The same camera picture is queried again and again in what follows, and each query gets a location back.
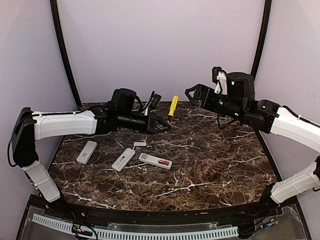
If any plain white slim remote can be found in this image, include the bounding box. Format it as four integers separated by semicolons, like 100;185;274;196
76;141;98;165

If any right black frame post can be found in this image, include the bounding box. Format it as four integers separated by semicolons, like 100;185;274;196
250;0;272;79

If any yellow handled screwdriver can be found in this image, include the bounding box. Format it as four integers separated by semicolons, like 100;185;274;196
167;95;179;122

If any white remote with barcode label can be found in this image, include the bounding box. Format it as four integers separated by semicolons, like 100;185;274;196
111;148;136;172

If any red blue battery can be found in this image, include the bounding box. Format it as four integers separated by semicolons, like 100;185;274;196
158;160;171;167

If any grey battery cover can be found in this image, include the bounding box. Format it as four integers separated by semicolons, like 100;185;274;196
133;141;147;147

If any black frame post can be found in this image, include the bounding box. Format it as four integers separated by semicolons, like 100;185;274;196
49;0;82;108
250;0;272;79

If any left black frame post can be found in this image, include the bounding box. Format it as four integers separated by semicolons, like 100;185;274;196
49;0;82;108

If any white button remote control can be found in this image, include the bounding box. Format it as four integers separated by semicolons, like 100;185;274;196
138;153;173;170

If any white slotted cable duct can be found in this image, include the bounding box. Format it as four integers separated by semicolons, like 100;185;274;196
31;213;239;240

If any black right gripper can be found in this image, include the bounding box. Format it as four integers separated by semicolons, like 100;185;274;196
185;83;245;121

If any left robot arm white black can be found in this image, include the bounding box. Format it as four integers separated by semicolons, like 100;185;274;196
6;88;172;218

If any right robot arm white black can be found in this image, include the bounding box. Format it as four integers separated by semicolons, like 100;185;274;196
185;67;320;217

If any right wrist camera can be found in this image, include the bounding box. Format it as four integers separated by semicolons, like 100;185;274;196
211;66;222;84

